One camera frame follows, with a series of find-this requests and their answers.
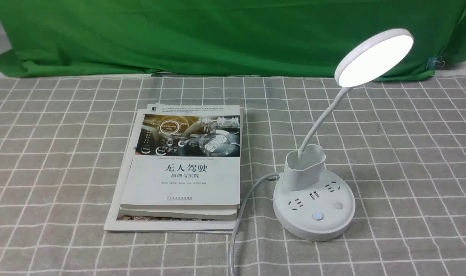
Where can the white desk lamp with sockets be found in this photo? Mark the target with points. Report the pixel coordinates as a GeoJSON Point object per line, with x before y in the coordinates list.
{"type": "Point", "coordinates": [310, 201]}

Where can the top book white cover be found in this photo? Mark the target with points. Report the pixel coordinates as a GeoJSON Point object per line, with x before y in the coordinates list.
{"type": "Point", "coordinates": [185, 156]}

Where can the middle book under top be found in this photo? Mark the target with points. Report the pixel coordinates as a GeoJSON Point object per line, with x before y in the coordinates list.
{"type": "Point", "coordinates": [177, 214]}

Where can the bottom white thin book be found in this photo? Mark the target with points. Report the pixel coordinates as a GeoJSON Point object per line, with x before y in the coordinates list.
{"type": "Point", "coordinates": [112, 224]}

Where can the grey checkered tablecloth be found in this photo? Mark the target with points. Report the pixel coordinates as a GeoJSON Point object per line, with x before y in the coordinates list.
{"type": "Point", "coordinates": [400, 146]}

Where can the green backdrop cloth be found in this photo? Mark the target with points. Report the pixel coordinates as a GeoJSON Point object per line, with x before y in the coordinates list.
{"type": "Point", "coordinates": [298, 38]}

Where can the blue binder clip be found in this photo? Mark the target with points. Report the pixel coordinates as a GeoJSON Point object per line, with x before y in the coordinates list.
{"type": "Point", "coordinates": [434, 63]}

